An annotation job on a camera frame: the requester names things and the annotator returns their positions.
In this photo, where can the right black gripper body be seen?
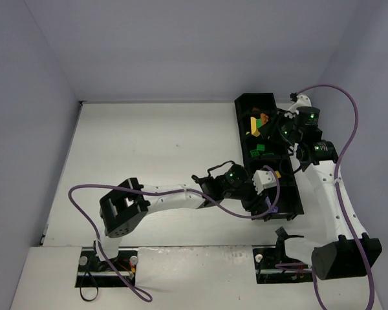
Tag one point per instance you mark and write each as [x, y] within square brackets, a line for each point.
[276, 130]

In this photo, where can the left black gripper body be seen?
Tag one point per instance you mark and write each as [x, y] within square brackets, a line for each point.
[258, 206]

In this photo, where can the purple square lego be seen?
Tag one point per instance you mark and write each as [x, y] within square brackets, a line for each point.
[273, 209]

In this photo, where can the dark brown lego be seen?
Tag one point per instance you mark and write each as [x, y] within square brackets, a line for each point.
[265, 117]

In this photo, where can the yellow curved lego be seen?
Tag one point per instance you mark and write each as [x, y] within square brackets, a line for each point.
[254, 126]

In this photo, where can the dark green square lego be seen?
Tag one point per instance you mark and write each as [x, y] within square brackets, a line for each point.
[261, 147]

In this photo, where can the dark green curved lego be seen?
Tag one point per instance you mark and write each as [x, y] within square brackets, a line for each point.
[255, 153]

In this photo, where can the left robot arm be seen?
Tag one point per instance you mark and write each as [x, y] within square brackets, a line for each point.
[122, 211]

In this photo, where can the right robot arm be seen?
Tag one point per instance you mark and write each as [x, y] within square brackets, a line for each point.
[348, 251]

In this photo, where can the black compartment bin row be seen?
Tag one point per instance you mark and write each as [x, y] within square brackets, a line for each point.
[276, 156]

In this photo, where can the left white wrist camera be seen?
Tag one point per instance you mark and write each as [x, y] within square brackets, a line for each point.
[263, 180]

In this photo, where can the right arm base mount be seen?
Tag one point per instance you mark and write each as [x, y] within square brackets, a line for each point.
[273, 266]

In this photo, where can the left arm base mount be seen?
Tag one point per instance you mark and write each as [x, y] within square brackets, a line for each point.
[91, 271]

